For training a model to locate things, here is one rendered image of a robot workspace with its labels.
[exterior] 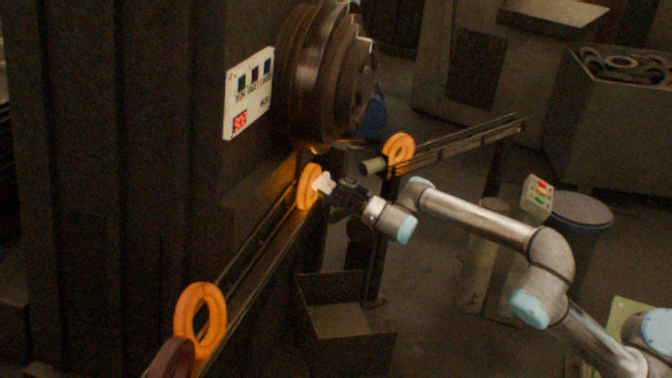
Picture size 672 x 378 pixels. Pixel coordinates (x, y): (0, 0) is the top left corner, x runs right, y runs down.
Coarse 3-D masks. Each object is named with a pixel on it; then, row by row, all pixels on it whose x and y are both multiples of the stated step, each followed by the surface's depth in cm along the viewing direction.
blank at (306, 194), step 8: (304, 168) 222; (312, 168) 222; (320, 168) 229; (304, 176) 220; (312, 176) 222; (304, 184) 219; (304, 192) 220; (312, 192) 230; (296, 200) 222; (304, 200) 221; (312, 200) 229; (304, 208) 224
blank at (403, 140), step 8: (392, 136) 264; (400, 136) 264; (408, 136) 267; (392, 144) 262; (400, 144) 265; (408, 144) 269; (384, 152) 264; (392, 152) 264; (400, 152) 272; (408, 152) 271; (392, 160) 266; (400, 160) 270; (400, 168) 272
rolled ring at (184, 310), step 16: (192, 288) 167; (208, 288) 171; (176, 304) 165; (192, 304) 165; (208, 304) 176; (224, 304) 178; (176, 320) 163; (224, 320) 177; (192, 336) 164; (208, 336) 174; (208, 352) 170
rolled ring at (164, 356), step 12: (180, 336) 156; (168, 348) 150; (180, 348) 153; (192, 348) 160; (156, 360) 148; (168, 360) 148; (180, 360) 161; (192, 360) 162; (156, 372) 147; (168, 372) 150; (180, 372) 161
